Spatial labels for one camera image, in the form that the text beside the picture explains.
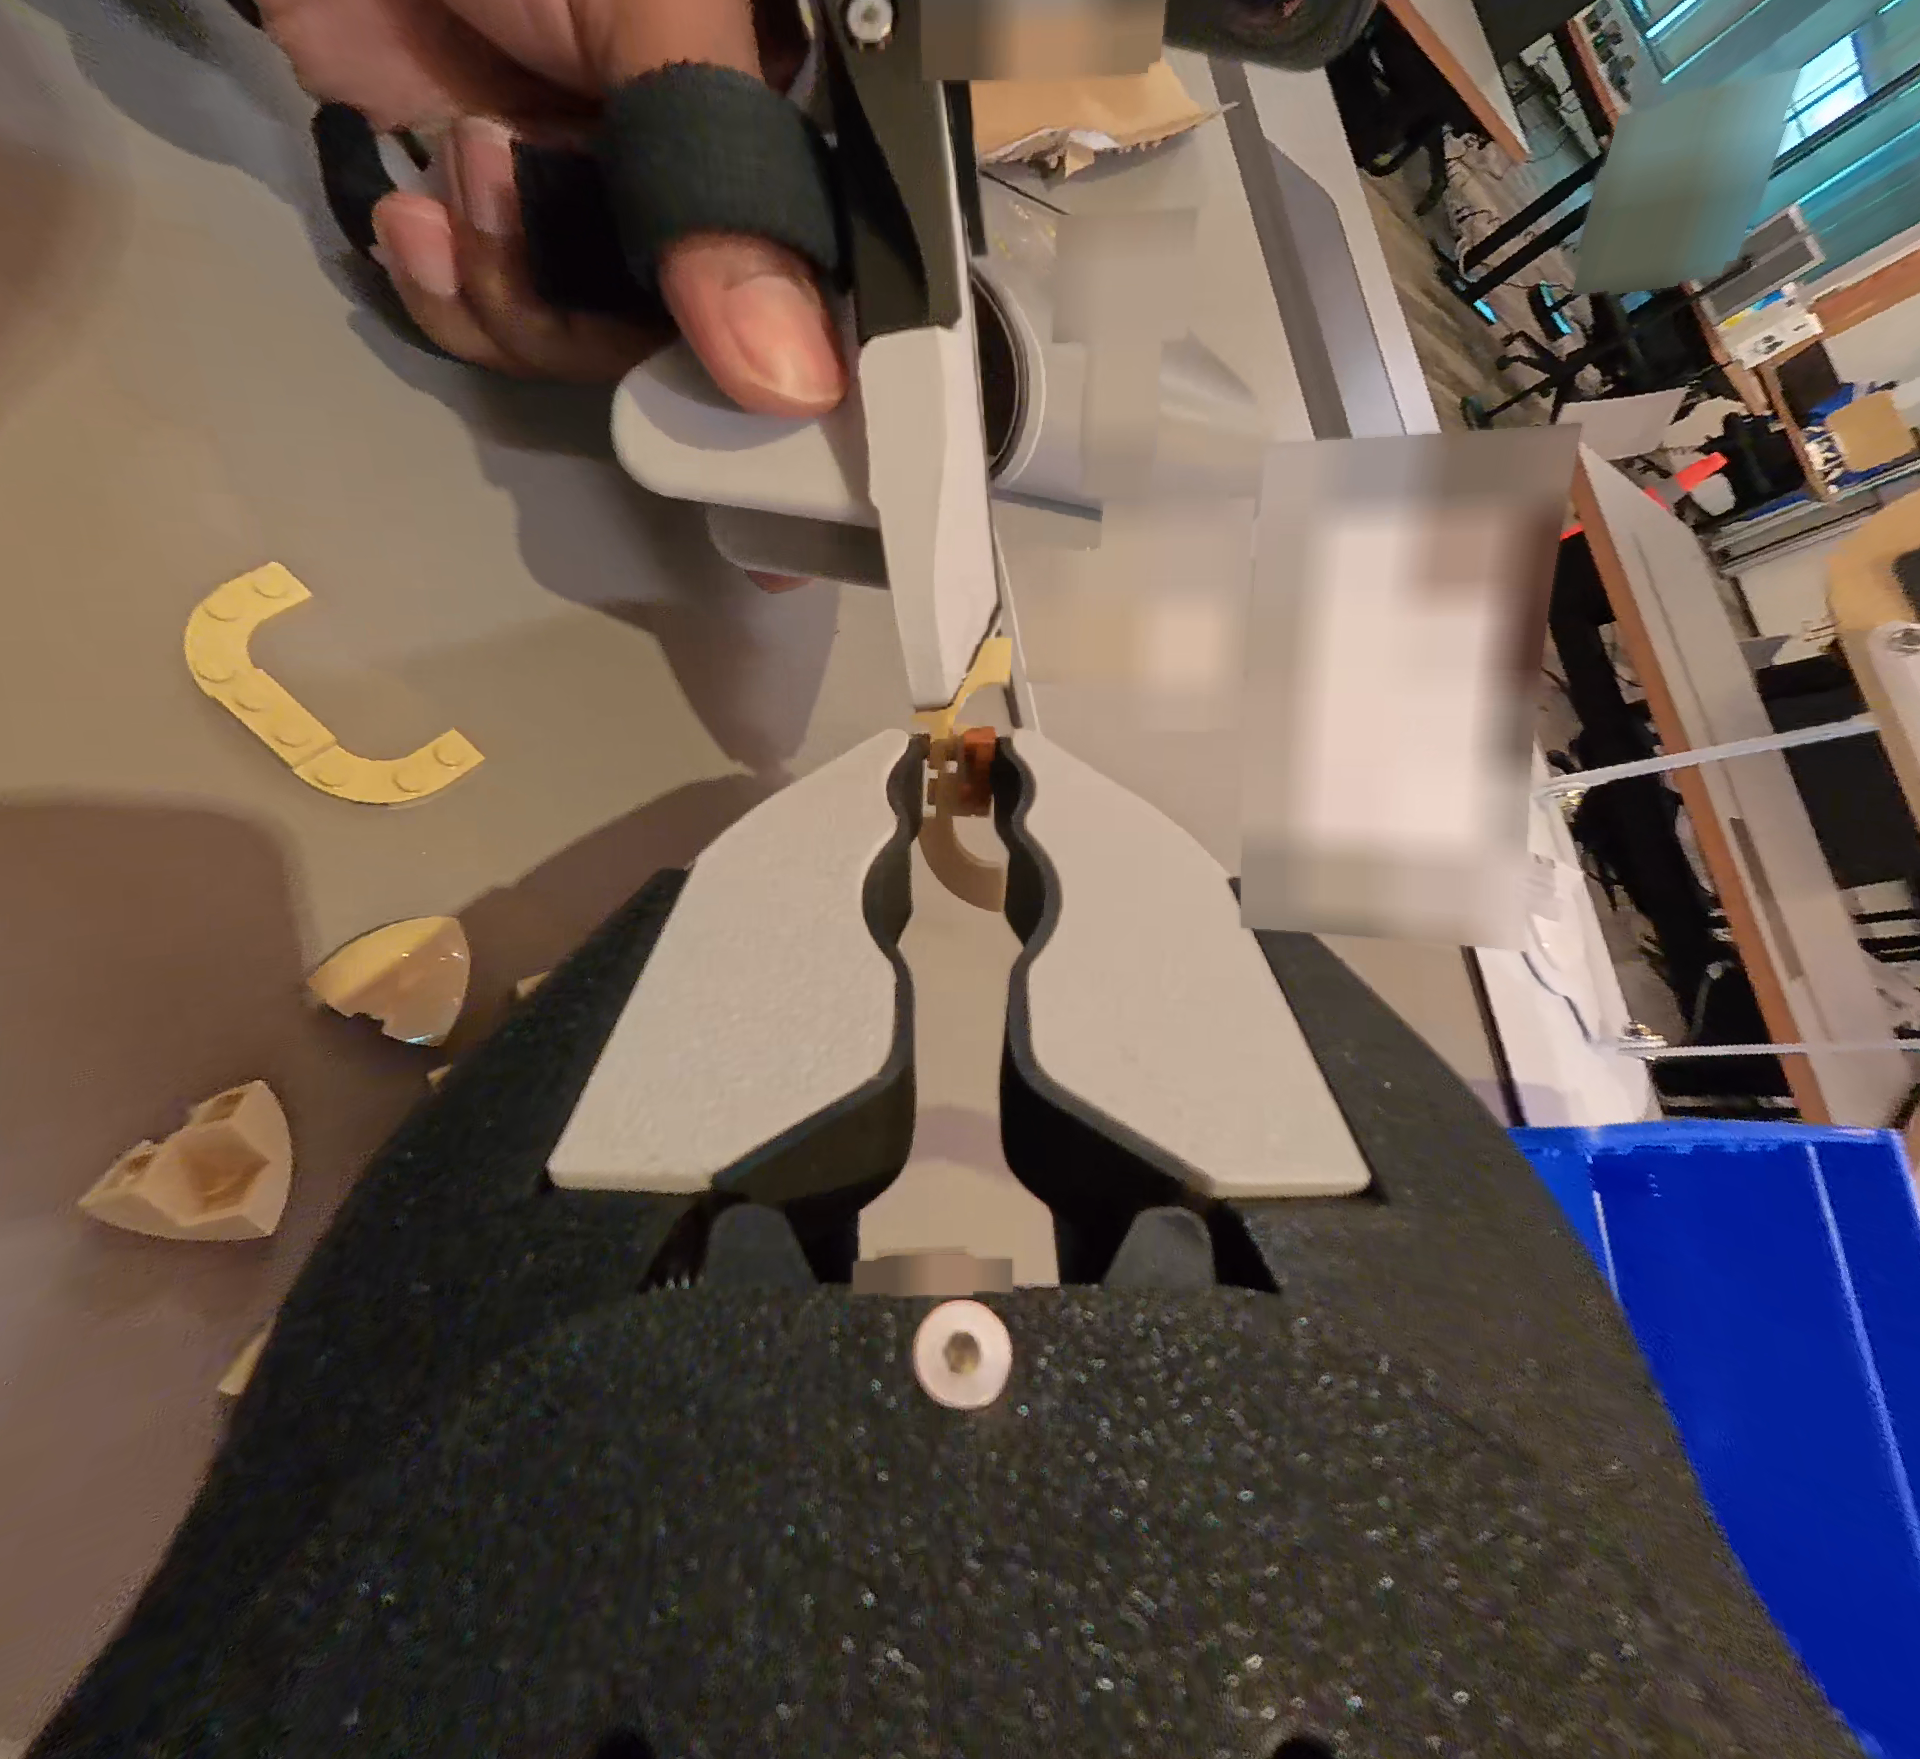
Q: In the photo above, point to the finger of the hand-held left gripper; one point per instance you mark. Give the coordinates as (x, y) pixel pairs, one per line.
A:
(937, 500)

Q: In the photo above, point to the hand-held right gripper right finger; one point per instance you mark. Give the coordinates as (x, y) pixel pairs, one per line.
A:
(1187, 1026)

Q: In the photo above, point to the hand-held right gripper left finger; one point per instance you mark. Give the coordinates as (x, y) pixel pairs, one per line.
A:
(735, 1026)

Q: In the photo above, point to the white metal frame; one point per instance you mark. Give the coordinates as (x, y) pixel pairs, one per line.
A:
(1738, 769)

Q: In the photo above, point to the brown round toy brick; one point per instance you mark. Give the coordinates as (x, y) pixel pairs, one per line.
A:
(968, 765)

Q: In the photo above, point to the large tan arch brick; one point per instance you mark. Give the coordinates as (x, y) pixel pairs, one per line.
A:
(254, 679)
(968, 867)

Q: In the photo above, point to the tan quarter-round brick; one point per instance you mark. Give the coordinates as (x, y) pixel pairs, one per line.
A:
(391, 980)
(194, 1168)

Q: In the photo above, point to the grey instruction booklet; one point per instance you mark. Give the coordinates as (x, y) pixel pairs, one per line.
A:
(1024, 392)

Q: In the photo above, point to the blue plastic bin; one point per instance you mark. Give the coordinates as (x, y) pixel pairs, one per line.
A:
(1738, 1402)

